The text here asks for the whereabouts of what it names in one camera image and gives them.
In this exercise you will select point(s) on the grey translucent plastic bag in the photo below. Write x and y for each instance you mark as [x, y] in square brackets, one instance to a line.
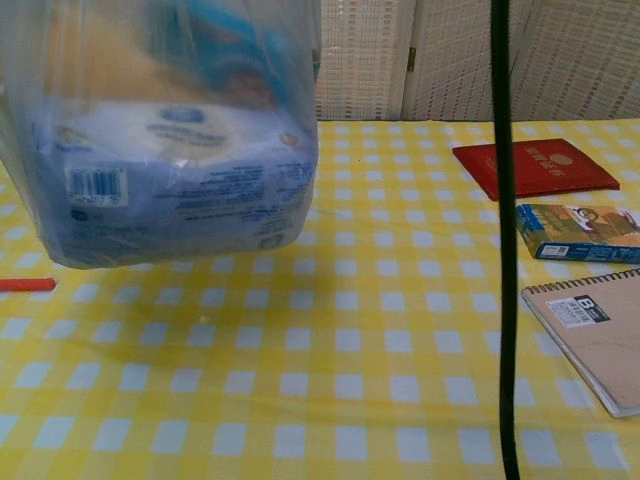
[150, 240]

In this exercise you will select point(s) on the yellow white checked tablecloth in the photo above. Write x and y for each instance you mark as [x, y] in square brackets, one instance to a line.
[300, 350]

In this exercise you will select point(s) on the blue white tissue pack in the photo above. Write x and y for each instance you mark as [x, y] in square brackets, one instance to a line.
[175, 175]

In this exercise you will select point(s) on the blue snack box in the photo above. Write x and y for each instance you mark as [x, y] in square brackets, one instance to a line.
[235, 45]

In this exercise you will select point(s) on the woven folding screen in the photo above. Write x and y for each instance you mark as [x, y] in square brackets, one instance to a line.
[450, 60]

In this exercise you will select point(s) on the red certificate book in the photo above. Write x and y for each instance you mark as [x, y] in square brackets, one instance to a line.
[550, 167]

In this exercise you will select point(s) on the blue illustrated card box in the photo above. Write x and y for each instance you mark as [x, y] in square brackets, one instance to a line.
[575, 232]

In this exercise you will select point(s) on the orange plush toy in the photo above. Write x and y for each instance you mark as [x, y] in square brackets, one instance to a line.
[115, 60]

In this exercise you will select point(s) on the brown spiral notebook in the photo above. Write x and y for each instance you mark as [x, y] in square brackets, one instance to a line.
[600, 340]

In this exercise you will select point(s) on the red pen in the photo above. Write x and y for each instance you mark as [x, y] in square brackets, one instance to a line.
[25, 284]

